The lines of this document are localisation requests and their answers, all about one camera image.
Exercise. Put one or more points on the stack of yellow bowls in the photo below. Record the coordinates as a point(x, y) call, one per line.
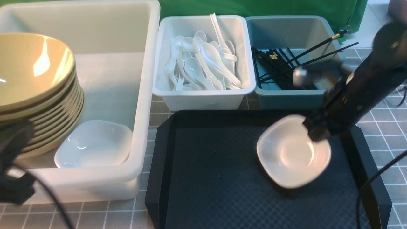
point(53, 117)

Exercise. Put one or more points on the white spoon red handle tip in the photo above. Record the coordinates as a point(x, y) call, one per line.
point(314, 76)

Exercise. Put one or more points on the pile of white spoons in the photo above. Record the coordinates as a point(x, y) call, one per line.
point(196, 64)

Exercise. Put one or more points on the white square dish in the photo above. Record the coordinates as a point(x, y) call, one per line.
point(95, 143)
point(289, 156)

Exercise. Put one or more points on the black chopstick with gold band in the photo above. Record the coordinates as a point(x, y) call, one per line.
point(300, 55)

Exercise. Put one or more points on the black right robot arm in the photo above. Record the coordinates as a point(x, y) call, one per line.
point(356, 93)

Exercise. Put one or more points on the white spoon bin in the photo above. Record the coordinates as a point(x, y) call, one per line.
point(233, 28)

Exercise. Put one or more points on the large white plastic bin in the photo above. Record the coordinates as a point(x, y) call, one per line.
point(114, 44)

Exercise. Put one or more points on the black serving tray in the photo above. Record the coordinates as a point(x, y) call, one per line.
point(205, 174)

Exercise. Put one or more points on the yellow noodle bowl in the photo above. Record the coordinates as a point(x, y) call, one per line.
point(32, 68)

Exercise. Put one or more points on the bundle of black chopsticks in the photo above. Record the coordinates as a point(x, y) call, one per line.
point(272, 71)

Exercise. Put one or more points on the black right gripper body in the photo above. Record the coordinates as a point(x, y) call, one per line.
point(320, 125)

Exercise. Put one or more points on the green cloth backdrop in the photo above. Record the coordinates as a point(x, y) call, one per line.
point(340, 14)

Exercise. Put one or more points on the blue-grey chopstick bin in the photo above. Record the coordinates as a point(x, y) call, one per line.
point(266, 32)

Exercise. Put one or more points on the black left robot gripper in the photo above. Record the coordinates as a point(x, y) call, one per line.
point(14, 136)

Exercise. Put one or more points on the plain black chopstick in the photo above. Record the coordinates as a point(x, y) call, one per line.
point(334, 51)

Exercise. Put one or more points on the white square dish in bin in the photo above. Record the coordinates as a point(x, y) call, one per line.
point(95, 143)

